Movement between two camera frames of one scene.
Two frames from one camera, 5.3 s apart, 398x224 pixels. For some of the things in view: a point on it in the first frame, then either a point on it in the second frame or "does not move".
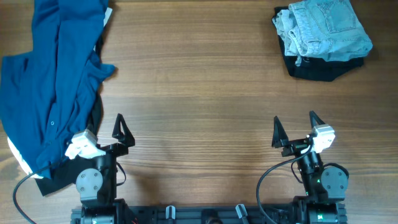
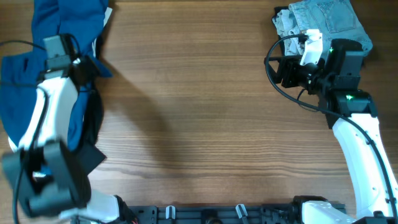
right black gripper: x=297 y=146 to x=288 y=72
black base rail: x=218 y=214 does not move
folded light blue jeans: x=331 y=30 does not move
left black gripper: x=129 y=139 to x=89 y=63
